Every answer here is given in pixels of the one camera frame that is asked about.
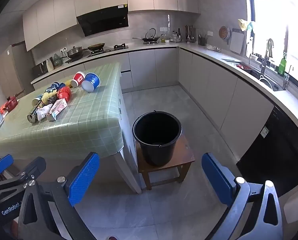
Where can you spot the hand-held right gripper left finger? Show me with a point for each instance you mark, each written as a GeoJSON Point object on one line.
{"type": "Point", "coordinates": [85, 177]}

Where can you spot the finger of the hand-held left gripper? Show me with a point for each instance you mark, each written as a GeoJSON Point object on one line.
{"type": "Point", "coordinates": [26, 173]}
{"type": "Point", "coordinates": [1, 163]}

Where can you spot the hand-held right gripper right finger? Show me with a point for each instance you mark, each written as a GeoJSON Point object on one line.
{"type": "Point", "coordinates": [217, 178]}

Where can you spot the dark tin can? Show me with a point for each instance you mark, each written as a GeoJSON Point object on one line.
{"type": "Point", "coordinates": [33, 115]}

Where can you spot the black plastic bucket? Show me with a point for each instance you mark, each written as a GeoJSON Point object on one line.
{"type": "Point", "coordinates": [158, 152]}

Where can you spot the teal tin can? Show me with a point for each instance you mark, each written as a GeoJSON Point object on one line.
{"type": "Point", "coordinates": [36, 100]}

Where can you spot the pink and white carton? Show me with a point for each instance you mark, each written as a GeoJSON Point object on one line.
{"type": "Point", "coordinates": [57, 108]}

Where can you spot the yellow packet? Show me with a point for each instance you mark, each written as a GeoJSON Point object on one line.
{"type": "Point", "coordinates": [49, 97]}

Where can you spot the red packet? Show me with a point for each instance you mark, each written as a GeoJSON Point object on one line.
{"type": "Point", "coordinates": [64, 95]}

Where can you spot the blue paper bowl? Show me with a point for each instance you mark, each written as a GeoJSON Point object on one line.
{"type": "Point", "coordinates": [91, 80]}

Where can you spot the red paper cup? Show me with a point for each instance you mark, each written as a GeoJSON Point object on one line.
{"type": "Point", "coordinates": [77, 79]}

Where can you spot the brown wooden stool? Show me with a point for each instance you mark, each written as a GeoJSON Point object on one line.
{"type": "Point", "coordinates": [183, 160]}

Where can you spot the white island table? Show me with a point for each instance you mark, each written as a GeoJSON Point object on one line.
{"type": "Point", "coordinates": [130, 160]}

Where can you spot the green checked tablecloth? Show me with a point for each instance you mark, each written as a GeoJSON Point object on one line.
{"type": "Point", "coordinates": [84, 120]}

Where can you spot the red patterned pot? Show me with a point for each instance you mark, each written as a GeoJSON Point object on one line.
{"type": "Point", "coordinates": [10, 103]}

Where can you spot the black built-in dishwasher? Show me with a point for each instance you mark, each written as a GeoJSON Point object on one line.
{"type": "Point", "coordinates": [276, 155]}

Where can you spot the beige refrigerator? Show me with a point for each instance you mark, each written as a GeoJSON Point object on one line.
{"type": "Point", "coordinates": [9, 72]}

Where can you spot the grey kitchen base cabinets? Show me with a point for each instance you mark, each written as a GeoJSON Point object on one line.
{"type": "Point", "coordinates": [208, 85]}

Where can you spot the kitchen sink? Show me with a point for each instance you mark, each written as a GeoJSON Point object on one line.
{"type": "Point", "coordinates": [263, 78]}

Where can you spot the red plastic tray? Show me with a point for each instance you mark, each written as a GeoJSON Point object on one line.
{"type": "Point", "coordinates": [243, 67]}

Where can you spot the green glass jar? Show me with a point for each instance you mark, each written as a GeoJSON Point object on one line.
{"type": "Point", "coordinates": [57, 60]}

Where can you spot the black induction cooker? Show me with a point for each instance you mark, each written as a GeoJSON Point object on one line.
{"type": "Point", "coordinates": [71, 60]}

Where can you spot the small metal faucet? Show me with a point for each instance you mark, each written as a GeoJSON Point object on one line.
{"type": "Point", "coordinates": [286, 81]}

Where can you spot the lidded grey wok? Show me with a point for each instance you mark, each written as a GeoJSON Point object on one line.
{"type": "Point", "coordinates": [75, 51]}

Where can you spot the tall metal kitchen faucet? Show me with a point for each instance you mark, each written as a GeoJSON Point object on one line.
{"type": "Point", "coordinates": [264, 60]}

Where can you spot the green dish soap bottle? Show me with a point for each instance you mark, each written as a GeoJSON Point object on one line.
{"type": "Point", "coordinates": [282, 65]}

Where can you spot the frying pan with food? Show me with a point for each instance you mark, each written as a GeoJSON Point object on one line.
{"type": "Point", "coordinates": [96, 46]}

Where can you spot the black gas hob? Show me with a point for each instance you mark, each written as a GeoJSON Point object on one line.
{"type": "Point", "coordinates": [120, 47]}

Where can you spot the black chopstick holder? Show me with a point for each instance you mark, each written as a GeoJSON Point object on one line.
{"type": "Point", "coordinates": [202, 40]}

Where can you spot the white cutting board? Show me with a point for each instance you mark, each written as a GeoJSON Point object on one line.
{"type": "Point", "coordinates": [236, 41]}

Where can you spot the round hanging trivet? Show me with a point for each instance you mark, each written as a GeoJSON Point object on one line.
{"type": "Point", "coordinates": [223, 32]}

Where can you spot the kitchen utensil holder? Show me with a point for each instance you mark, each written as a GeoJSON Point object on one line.
{"type": "Point", "coordinates": [188, 33]}

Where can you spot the yellow oil bottle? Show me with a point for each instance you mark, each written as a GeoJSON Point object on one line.
{"type": "Point", "coordinates": [166, 39]}

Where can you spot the dark glass bottle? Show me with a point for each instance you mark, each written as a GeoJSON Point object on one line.
{"type": "Point", "coordinates": [179, 34]}

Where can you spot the teal hanging cloth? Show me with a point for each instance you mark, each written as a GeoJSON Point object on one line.
{"type": "Point", "coordinates": [250, 26]}

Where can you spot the yellow hanging cloth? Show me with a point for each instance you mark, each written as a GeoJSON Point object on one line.
{"type": "Point", "coordinates": [243, 24]}

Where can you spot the black range hood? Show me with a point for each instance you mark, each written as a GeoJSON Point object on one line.
{"type": "Point", "coordinates": [104, 21]}

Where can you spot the kitchen window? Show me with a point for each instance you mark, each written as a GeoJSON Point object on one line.
{"type": "Point", "coordinates": [271, 17]}

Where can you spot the white wall outlet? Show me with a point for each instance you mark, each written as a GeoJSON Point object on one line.
{"type": "Point", "coordinates": [64, 49]}

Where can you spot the beige upper wall cabinets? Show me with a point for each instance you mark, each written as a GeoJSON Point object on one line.
{"type": "Point", "coordinates": [64, 7]}

